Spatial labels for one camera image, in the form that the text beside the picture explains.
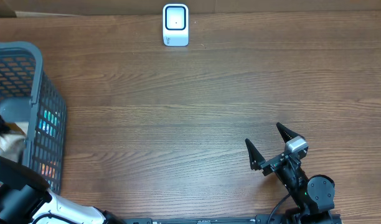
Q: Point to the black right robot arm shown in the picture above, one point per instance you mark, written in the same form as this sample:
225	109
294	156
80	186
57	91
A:
309	200

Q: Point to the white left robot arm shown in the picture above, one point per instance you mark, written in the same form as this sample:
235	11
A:
26	197

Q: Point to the brown snack pouch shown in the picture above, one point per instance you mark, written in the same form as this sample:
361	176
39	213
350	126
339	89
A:
13	138

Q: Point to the white barcode scanner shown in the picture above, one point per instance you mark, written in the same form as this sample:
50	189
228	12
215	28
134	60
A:
175	25

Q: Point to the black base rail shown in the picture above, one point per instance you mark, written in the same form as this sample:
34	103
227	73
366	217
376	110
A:
196	221

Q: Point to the grey plastic mesh basket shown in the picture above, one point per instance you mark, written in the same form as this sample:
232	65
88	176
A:
27	95

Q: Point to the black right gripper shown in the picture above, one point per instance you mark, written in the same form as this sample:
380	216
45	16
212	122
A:
256	159

